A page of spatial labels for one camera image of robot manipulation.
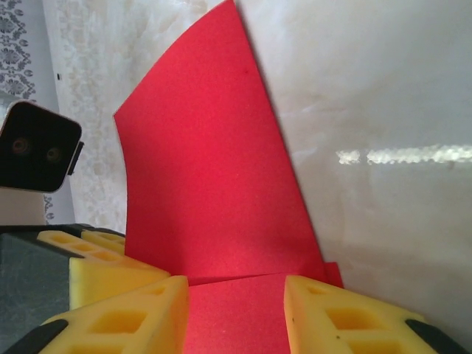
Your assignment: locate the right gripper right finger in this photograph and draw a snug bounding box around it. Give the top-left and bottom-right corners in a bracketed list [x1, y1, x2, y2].
[284, 274, 468, 354]

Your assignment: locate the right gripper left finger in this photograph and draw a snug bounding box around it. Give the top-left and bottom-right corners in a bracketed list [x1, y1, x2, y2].
[10, 274, 190, 354]

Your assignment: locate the red square paper sheet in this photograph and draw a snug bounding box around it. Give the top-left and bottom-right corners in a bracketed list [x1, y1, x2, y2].
[112, 0, 346, 354]

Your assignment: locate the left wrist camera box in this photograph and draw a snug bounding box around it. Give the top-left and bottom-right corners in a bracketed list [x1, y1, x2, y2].
[0, 100, 83, 193]

